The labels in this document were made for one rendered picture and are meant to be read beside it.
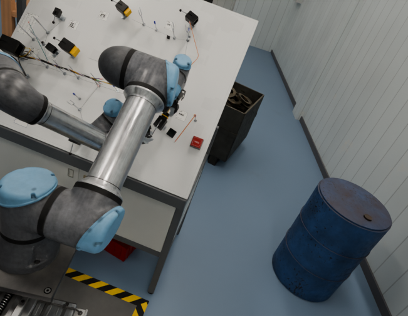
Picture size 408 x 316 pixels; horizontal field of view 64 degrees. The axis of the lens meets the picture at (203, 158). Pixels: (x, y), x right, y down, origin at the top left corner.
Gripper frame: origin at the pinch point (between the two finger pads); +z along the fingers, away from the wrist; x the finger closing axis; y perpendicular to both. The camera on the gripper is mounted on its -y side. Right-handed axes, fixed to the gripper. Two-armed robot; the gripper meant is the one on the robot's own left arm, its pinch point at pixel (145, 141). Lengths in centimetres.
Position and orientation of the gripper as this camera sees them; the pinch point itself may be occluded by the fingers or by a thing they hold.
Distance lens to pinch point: 159.1
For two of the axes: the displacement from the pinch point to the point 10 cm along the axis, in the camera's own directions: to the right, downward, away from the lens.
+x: -1.4, -9.2, 3.7
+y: 9.5, -2.3, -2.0
